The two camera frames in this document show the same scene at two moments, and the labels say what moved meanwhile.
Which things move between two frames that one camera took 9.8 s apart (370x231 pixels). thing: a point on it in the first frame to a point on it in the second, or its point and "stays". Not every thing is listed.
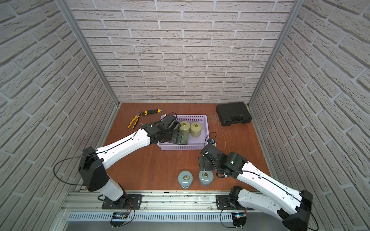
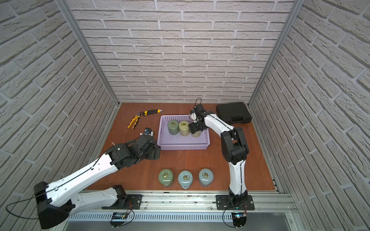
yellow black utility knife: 151,111 stays
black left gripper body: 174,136 to 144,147
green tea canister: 184,138 to 165,177
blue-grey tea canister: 185,178 stays
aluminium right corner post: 297,7 stays
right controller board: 239,219 stays
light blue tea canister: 205,178 stays
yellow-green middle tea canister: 185,127 stays
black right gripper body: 206,166 to 197,126
